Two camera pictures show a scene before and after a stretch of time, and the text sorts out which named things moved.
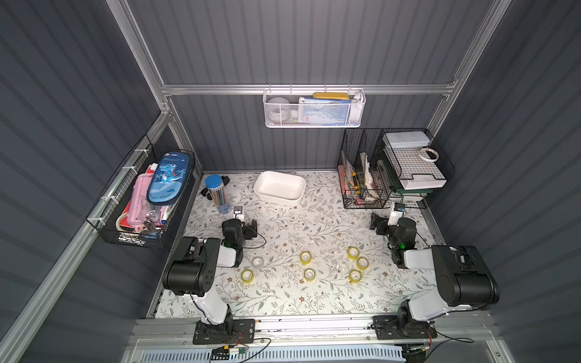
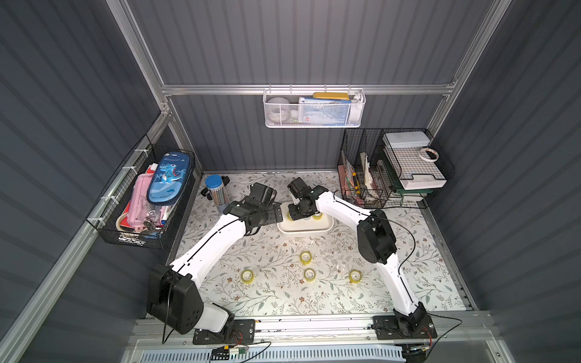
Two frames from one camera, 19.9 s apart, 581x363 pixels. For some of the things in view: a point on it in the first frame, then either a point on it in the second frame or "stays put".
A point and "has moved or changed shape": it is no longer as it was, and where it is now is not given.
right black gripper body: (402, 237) to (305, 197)
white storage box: (280, 187) has moved or changed shape
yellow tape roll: (306, 258) stays put
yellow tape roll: (355, 276) stays put
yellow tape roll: (247, 276) stays put
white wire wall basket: (313, 108) stays put
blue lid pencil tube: (215, 184) stays put
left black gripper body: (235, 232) to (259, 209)
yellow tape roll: (309, 274) stays put
